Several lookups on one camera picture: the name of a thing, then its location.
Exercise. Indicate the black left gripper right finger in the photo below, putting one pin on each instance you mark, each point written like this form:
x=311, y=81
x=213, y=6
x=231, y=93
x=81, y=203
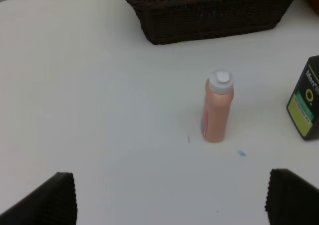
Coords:
x=291, y=200

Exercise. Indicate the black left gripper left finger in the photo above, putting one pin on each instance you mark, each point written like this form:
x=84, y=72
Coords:
x=52, y=203

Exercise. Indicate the black pump bottle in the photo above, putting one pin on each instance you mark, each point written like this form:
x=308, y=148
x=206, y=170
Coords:
x=303, y=105

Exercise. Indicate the pink bottle white cap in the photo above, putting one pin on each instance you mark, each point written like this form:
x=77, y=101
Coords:
x=219, y=93

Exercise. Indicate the dark brown wicker basket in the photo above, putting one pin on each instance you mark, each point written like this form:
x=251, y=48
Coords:
x=172, y=21

